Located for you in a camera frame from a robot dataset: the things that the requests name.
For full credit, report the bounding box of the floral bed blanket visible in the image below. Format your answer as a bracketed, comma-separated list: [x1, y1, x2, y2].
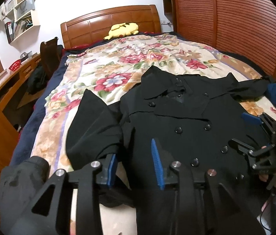
[30, 32, 276, 235]

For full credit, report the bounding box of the white wall shelf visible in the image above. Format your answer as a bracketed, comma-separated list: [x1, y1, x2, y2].
[0, 0, 40, 45]

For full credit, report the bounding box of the black double-breasted coat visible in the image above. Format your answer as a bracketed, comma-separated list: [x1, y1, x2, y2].
[66, 66, 271, 234]

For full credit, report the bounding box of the dark wooden chair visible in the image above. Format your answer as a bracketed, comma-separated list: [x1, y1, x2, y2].
[40, 37, 63, 79]

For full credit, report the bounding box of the dark left sleeve forearm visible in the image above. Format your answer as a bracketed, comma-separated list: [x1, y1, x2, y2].
[0, 156, 49, 234]

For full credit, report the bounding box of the wooden louvered wardrobe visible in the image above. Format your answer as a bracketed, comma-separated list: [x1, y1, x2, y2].
[163, 0, 276, 79]

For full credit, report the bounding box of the yellow plush toy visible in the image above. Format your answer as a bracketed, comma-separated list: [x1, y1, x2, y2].
[104, 23, 139, 40]

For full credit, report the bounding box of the wooden bed headboard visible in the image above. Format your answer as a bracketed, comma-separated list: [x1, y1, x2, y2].
[60, 5, 162, 49]

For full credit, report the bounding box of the red basket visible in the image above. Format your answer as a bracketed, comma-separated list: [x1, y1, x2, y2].
[8, 60, 21, 72]

